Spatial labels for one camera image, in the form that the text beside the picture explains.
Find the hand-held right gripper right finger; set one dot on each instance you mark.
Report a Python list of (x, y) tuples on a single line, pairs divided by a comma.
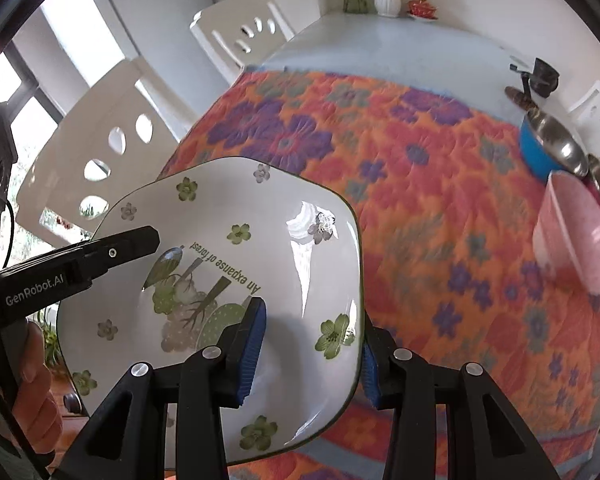
[(371, 377)]

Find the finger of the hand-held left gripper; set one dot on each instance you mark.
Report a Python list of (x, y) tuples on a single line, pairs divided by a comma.
[(125, 247)]

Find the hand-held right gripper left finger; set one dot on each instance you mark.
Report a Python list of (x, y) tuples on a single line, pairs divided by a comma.
[(254, 345)]

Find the white square floral plate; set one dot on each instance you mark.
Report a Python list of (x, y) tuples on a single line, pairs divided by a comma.
[(280, 280)]

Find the person's left hand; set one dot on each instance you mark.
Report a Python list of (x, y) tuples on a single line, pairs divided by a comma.
[(39, 400)]

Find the green potted plant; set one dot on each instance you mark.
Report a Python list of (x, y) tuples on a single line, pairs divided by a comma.
[(50, 340)]

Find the white plastic chair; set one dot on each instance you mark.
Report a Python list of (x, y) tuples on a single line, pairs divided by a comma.
[(230, 20), (75, 160), (597, 110)]

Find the orange floral quilted tablecloth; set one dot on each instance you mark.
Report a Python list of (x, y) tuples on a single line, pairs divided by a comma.
[(455, 260)]

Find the pink bowl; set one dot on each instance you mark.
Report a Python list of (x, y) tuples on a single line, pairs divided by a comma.
[(575, 240)]

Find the blue steel-lined bowl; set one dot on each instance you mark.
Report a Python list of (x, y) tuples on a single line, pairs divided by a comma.
[(535, 147)]

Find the brown wooden spoon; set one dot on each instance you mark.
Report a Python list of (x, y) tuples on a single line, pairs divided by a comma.
[(520, 97)]

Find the small black pot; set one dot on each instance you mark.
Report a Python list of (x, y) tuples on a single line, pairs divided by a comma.
[(545, 77)]

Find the white saucer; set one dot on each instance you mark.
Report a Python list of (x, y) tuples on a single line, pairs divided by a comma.
[(424, 17)]

